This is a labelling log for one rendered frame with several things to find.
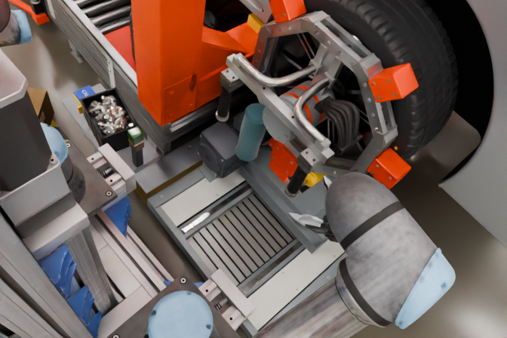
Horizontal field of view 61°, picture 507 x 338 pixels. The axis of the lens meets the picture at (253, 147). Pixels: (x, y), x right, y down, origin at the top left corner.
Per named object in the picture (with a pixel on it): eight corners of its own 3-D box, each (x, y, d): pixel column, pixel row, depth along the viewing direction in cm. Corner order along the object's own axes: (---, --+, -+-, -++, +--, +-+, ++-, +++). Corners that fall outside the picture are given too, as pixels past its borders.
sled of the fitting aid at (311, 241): (361, 210, 210) (369, 202, 202) (310, 255, 193) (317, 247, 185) (292, 139, 226) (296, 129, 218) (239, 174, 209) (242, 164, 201)
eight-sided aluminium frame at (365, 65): (351, 194, 155) (428, 98, 111) (339, 204, 152) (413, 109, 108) (253, 94, 173) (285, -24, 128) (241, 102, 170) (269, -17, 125)
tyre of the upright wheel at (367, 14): (504, 36, 114) (321, -66, 142) (456, 72, 103) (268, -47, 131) (411, 179, 165) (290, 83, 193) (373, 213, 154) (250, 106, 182)
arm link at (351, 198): (292, 185, 69) (344, 210, 113) (333, 244, 64) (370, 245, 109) (351, 140, 67) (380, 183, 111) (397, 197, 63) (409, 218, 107)
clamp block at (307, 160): (329, 159, 122) (335, 149, 118) (307, 175, 118) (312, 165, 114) (317, 146, 124) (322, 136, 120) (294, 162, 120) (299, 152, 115)
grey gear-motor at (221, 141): (280, 155, 220) (298, 113, 191) (215, 198, 200) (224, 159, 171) (257, 130, 226) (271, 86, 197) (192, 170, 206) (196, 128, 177)
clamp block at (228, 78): (251, 81, 133) (254, 69, 129) (228, 93, 129) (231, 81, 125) (241, 71, 135) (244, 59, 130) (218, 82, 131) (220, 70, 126)
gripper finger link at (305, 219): (290, 205, 114) (325, 210, 113) (287, 213, 119) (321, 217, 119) (289, 216, 112) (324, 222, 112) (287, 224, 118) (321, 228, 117)
